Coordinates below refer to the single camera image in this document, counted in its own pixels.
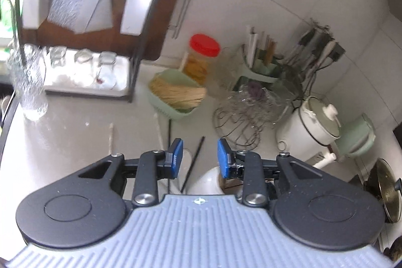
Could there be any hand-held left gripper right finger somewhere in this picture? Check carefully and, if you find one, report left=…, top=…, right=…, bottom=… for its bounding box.
left=218, top=139, right=323, bottom=208

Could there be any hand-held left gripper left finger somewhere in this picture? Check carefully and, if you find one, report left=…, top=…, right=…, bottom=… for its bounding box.
left=78, top=139, right=183, bottom=206

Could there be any black chopstick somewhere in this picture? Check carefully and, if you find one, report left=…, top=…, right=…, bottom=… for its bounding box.
left=180, top=136, right=205, bottom=193
left=168, top=119, right=172, bottom=190

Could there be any white ceramic jar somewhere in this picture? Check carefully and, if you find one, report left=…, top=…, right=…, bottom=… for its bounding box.
left=188, top=165, right=244, bottom=196

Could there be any set of hanging utensils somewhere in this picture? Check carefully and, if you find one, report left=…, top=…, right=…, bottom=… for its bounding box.
left=284, top=18, right=338, bottom=74

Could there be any green plastic basket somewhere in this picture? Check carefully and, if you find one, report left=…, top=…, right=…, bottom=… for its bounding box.
left=147, top=69, right=208, bottom=121

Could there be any bundle of bamboo skewers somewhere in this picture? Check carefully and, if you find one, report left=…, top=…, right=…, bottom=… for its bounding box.
left=150, top=76, right=206, bottom=110

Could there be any group of upturned glass cups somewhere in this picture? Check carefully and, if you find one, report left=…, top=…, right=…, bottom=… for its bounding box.
left=220, top=80, right=283, bottom=118

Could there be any clear glass mug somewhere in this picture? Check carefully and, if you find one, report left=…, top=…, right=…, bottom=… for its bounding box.
left=207, top=48, right=242, bottom=96

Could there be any white electric cooker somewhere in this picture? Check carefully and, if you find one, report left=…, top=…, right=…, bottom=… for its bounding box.
left=276, top=95, right=341, bottom=170

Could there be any green chopstick holder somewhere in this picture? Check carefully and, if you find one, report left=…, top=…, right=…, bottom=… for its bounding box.
left=235, top=45, right=283, bottom=89

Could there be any red-lid plastic jar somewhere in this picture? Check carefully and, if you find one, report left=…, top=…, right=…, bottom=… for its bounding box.
left=183, top=33, right=220, bottom=85

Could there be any drinking glass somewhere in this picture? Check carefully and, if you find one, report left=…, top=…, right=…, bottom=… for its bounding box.
left=97, top=51, right=117, bottom=75
left=47, top=46, right=68, bottom=69
left=74, top=49, right=95, bottom=72

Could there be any black metal rack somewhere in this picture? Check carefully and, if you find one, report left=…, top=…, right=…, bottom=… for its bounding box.
left=14, top=0, right=167, bottom=103

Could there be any bunch of stored chopsticks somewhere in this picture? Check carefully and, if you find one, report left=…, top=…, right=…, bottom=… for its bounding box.
left=245, top=25, right=278, bottom=68

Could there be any white tray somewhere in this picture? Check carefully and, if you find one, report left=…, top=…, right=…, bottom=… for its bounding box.
left=44, top=48, right=131, bottom=96

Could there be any green kettle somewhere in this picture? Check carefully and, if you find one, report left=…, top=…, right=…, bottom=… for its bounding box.
left=333, top=113, right=376, bottom=158

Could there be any brown wooden cutting board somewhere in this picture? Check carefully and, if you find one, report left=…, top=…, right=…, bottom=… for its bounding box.
left=19, top=0, right=190, bottom=61

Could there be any wok with lid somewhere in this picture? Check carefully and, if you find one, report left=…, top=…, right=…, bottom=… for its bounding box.
left=366, top=158, right=402, bottom=225

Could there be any textured glass pitcher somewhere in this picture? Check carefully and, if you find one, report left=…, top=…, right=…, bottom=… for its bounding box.
left=8, top=45, right=48, bottom=121

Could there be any wire glass rack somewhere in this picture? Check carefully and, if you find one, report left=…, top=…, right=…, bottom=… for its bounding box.
left=214, top=89, right=283, bottom=149

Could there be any metal cabinet handle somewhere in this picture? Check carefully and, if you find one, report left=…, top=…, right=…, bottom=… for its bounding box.
left=171, top=0, right=195, bottom=39

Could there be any black wall socket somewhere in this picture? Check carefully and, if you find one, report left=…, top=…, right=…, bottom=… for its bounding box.
left=330, top=42, right=346, bottom=61

